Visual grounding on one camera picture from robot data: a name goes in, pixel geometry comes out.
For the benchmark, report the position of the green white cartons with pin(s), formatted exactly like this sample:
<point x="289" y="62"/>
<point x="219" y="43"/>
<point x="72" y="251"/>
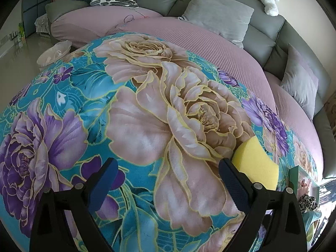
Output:
<point x="21" y="31"/>

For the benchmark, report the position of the dark blue-grey refrigerator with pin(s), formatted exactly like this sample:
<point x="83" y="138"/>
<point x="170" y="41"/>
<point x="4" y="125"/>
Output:
<point x="34" y="5"/>

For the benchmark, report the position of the grey and pink pillow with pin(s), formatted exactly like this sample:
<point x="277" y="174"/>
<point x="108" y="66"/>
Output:
<point x="299" y="84"/>

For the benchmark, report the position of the white plastic basin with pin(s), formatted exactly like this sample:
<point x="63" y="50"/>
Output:
<point x="52" y="53"/>

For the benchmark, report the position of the teal floral blanket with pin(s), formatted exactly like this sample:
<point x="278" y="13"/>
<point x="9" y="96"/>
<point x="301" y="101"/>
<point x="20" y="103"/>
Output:
<point x="157" y="110"/>

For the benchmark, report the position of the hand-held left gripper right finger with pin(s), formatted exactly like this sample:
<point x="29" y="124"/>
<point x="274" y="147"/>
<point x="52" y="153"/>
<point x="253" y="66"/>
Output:
<point x="232" y="183"/>

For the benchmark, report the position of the pink ribbed sofa cover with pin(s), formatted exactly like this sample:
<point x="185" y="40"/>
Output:
<point x="210" y="47"/>

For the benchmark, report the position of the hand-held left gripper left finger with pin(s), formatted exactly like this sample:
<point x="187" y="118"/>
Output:
<point x="103" y="183"/>

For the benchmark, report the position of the pink satin scrunchie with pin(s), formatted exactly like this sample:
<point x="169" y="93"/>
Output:
<point x="304" y="185"/>

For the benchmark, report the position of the plain grey pillow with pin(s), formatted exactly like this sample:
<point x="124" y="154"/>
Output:
<point x="218" y="15"/>

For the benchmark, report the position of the white floral box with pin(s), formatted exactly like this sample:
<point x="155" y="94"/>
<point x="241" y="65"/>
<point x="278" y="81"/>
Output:
<point x="42" y="25"/>

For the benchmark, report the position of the leopard print scrunchie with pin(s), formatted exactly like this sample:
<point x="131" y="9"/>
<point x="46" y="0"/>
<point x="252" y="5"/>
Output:
<point x="308" y="202"/>

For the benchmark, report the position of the grey sofa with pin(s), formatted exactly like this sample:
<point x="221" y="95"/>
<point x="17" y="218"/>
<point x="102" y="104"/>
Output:
<point x="262" y="31"/>

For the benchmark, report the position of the light green sponge cloth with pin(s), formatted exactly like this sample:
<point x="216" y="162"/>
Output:
<point x="310" y="233"/>

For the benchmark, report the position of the yellow sponge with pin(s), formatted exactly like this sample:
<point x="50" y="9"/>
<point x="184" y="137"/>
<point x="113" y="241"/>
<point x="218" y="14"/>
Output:
<point x="257" y="162"/>

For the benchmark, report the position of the teal shallow cardboard box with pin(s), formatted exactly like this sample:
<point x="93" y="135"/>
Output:
<point x="293" y="181"/>

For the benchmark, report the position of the beige patterned curtain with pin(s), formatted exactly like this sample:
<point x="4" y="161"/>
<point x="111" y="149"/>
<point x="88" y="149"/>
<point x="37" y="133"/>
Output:
<point x="330" y="110"/>

